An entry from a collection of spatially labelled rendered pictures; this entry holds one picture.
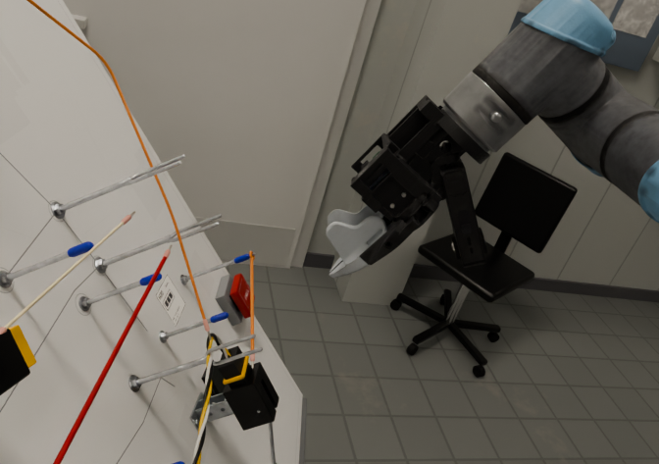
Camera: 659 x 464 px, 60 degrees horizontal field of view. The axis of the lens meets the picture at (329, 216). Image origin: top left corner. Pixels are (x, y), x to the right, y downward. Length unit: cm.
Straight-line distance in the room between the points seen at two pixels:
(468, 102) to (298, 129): 205
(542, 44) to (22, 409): 53
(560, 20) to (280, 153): 213
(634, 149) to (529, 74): 11
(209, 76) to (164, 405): 192
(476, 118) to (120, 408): 44
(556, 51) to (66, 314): 50
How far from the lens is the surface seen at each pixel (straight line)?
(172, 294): 74
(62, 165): 65
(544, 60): 56
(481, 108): 55
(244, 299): 86
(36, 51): 72
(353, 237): 59
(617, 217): 368
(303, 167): 266
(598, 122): 59
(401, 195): 57
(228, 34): 242
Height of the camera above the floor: 164
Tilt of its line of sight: 28 degrees down
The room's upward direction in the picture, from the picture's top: 17 degrees clockwise
